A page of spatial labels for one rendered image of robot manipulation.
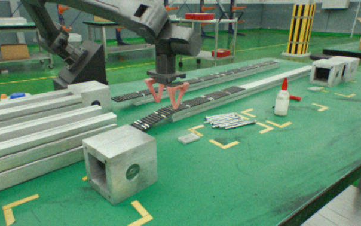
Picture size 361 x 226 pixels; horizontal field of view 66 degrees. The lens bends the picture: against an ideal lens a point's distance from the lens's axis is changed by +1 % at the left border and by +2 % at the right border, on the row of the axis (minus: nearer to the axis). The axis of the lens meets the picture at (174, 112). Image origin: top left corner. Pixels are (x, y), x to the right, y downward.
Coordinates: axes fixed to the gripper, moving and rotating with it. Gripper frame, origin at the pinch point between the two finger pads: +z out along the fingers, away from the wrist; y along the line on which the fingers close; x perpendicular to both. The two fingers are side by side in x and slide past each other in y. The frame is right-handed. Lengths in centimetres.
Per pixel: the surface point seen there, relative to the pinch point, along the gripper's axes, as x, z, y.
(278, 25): 1133, 55, -567
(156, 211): -26.3, 5.9, 27.8
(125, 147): -27.1, -3.6, 20.7
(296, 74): 76, 3, 3
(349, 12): 1108, 0, -297
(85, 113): -23.4, -2.1, -2.6
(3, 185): -43.5, 4.8, 4.3
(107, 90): -11.0, -2.8, -14.2
